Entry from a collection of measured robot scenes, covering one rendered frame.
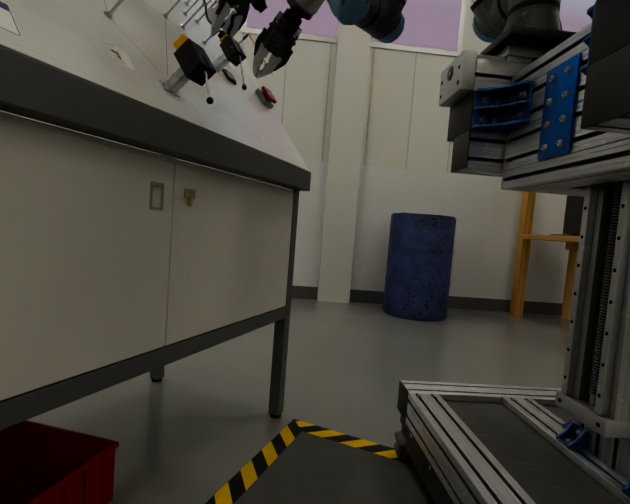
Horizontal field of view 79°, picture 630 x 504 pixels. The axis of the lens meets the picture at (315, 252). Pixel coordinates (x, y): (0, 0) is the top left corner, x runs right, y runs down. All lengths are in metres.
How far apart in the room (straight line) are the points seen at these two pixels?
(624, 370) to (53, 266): 0.99
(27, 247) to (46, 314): 0.11
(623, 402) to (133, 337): 0.93
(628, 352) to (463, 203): 3.18
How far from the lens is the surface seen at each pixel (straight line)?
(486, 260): 4.11
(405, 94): 3.99
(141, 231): 0.80
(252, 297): 1.14
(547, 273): 4.45
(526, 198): 4.05
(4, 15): 0.71
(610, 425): 0.96
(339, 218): 3.58
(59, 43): 0.75
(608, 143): 0.80
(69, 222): 0.72
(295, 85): 3.86
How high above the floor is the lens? 0.68
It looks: 4 degrees down
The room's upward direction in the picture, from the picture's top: 4 degrees clockwise
